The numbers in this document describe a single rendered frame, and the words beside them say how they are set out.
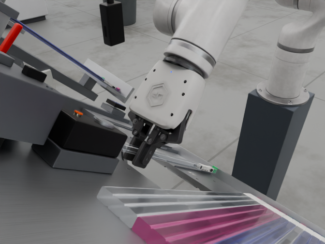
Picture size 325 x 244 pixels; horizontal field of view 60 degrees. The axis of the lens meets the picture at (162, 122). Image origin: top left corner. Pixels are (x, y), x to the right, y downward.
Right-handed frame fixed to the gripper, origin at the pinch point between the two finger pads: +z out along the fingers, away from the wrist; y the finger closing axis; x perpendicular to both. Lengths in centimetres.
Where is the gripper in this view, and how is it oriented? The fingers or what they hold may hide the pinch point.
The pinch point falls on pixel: (139, 152)
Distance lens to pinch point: 46.4
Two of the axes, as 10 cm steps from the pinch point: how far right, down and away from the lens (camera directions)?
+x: 5.3, 3.0, 7.9
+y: 7.1, 3.6, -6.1
